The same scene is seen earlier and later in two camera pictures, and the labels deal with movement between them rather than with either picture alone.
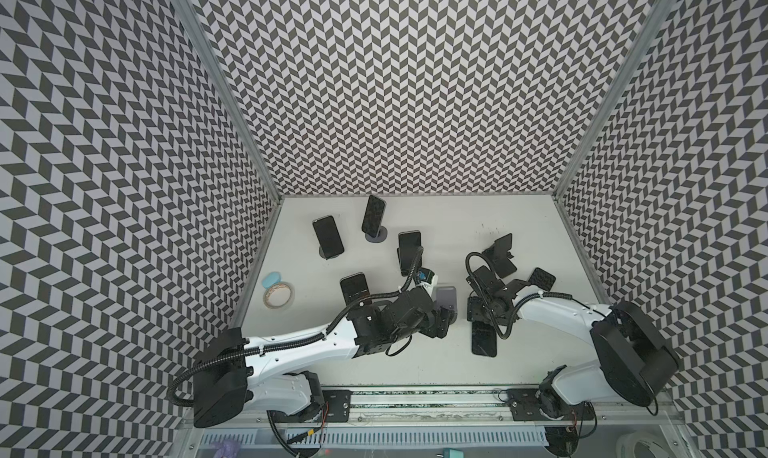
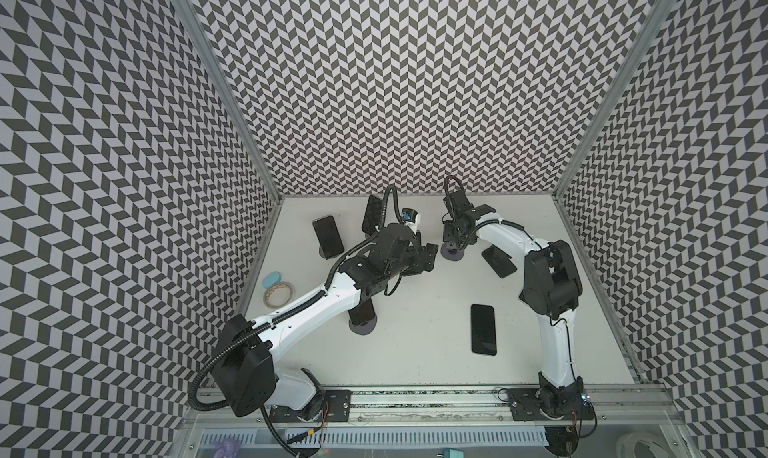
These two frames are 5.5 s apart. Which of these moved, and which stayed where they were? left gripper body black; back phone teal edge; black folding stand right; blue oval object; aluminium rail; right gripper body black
Moved: left gripper body black; right gripper body black
Stayed: black folding stand right; back phone teal edge; aluminium rail; blue oval object
